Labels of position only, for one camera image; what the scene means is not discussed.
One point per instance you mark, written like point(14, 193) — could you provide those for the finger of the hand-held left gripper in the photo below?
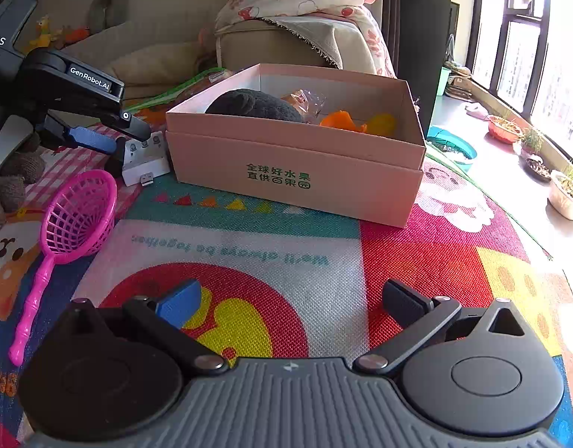
point(93, 141)
point(132, 126)

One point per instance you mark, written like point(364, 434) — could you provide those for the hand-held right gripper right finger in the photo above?
point(403, 305)

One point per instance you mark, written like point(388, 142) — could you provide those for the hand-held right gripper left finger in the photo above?
point(181, 303)

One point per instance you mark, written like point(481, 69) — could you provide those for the white battery charger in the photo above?
point(144, 158)

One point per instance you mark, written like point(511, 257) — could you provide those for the pink plastic net scoop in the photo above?
point(76, 217)

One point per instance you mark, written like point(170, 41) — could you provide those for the pink cardboard box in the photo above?
point(291, 172)

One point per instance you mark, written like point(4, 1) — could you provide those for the orange plush toy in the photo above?
point(76, 35)

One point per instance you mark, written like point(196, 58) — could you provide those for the yellow plush toy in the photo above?
point(43, 32)

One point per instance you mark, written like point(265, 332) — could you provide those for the beige folded blanket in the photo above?
point(151, 67)

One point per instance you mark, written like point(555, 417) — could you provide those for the grey neck pillow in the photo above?
point(108, 7)

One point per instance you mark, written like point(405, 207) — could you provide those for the colourful cartoon play mat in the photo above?
point(277, 256)

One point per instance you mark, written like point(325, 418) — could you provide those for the dark knitted item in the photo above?
point(254, 105)

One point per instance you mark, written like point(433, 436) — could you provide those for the beige armchair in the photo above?
point(254, 46)

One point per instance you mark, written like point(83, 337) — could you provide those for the teal plastic basin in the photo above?
point(454, 147)

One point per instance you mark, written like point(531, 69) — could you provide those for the clear plastic snack packet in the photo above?
point(305, 100)

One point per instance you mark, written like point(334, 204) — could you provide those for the yellow plastic toy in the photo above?
point(382, 125)

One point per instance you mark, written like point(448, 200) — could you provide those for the dark shallow dish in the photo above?
point(538, 169)

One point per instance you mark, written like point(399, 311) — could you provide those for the white plant pot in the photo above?
point(566, 198)

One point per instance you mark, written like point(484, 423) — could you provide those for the orange plastic toy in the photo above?
point(340, 120)

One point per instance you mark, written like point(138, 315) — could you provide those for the grey fringed cloth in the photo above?
point(310, 32)

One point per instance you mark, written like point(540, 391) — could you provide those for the red plant pot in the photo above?
point(503, 130)

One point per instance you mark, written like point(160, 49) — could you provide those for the small grass plant pot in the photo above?
point(531, 144)

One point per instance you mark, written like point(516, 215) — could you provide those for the pink slippers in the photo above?
point(476, 111)

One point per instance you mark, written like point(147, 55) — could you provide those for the black window frame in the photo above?
point(540, 42)

